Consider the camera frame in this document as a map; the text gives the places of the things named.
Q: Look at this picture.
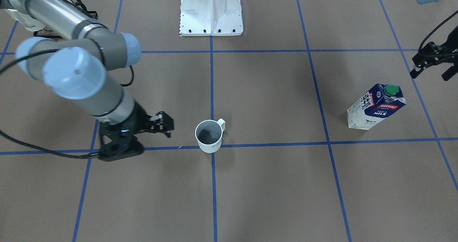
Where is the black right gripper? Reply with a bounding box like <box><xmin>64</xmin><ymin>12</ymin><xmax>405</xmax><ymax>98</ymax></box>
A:
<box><xmin>98</xmin><ymin>102</ymin><xmax>174</xmax><ymax>162</ymax></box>

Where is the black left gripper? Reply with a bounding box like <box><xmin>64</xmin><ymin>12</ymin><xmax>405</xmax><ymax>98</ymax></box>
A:
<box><xmin>410</xmin><ymin>28</ymin><xmax>458</xmax><ymax>81</ymax></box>

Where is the white HOME mug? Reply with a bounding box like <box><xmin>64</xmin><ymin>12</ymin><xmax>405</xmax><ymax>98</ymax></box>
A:
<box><xmin>194</xmin><ymin>118</ymin><xmax>225</xmax><ymax>154</ymax></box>

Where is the blue white milk carton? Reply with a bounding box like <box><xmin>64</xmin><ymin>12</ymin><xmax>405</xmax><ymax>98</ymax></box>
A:
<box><xmin>347</xmin><ymin>83</ymin><xmax>407</xmax><ymax>130</ymax></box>

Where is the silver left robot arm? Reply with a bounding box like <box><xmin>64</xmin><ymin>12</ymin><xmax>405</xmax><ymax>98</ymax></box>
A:
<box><xmin>409</xmin><ymin>0</ymin><xmax>458</xmax><ymax>81</ymax></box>

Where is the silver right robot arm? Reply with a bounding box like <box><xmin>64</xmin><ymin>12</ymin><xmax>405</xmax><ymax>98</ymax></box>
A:
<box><xmin>1</xmin><ymin>0</ymin><xmax>174</xmax><ymax>162</ymax></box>

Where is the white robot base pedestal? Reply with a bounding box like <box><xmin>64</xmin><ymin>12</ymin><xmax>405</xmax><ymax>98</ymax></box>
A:
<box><xmin>179</xmin><ymin>0</ymin><xmax>244</xmax><ymax>36</ymax></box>

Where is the black wire mug rack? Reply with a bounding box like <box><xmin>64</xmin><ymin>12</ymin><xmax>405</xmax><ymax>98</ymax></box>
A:
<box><xmin>42</xmin><ymin>0</ymin><xmax>102</xmax><ymax>40</ymax></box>

